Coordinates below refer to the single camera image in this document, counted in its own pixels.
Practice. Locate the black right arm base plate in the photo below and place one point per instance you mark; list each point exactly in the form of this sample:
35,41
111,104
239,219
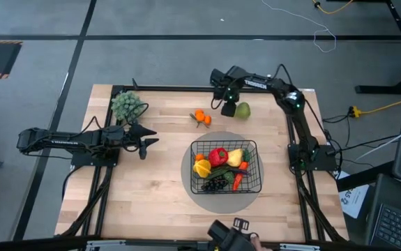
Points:
325,162

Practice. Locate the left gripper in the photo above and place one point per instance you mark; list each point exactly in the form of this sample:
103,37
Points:
118,139

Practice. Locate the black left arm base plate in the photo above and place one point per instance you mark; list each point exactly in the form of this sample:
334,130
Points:
81,158

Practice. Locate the purple eggplant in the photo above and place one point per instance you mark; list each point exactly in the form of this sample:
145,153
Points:
242,171

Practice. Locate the person's hand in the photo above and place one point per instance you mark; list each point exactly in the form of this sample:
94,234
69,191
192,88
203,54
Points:
256,243

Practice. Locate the black grape bunch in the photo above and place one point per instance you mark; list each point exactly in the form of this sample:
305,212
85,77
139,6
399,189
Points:
214,184

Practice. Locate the red bell pepper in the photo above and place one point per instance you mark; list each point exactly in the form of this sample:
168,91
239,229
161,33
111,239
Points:
217,157

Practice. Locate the yellow pear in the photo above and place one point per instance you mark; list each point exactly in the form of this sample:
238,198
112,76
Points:
235,158

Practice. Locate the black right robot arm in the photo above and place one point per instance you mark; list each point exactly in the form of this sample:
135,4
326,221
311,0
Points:
291,97

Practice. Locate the black aluminium table frame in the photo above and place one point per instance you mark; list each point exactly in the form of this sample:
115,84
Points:
172,88

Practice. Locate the black laptop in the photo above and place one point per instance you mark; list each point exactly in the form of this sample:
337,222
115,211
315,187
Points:
399,226

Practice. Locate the orange cluster with leaves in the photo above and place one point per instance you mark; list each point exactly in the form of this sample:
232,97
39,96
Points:
200,157
200,116

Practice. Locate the round grey placemat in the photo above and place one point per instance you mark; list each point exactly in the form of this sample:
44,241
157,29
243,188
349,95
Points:
221,204

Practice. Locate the black desk leg frame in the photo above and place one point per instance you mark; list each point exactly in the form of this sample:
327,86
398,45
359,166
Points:
388,89

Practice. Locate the orange-red carrot with green top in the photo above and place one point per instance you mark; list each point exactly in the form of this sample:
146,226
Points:
238,179

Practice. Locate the dark green cucumber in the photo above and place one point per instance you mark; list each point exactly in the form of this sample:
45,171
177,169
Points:
219,172

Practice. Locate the white printed paper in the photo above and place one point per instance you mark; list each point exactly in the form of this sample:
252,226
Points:
355,205

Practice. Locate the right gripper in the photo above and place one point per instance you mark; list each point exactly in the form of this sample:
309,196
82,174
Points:
226,83

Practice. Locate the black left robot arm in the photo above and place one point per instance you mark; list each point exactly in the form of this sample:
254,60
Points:
64,142

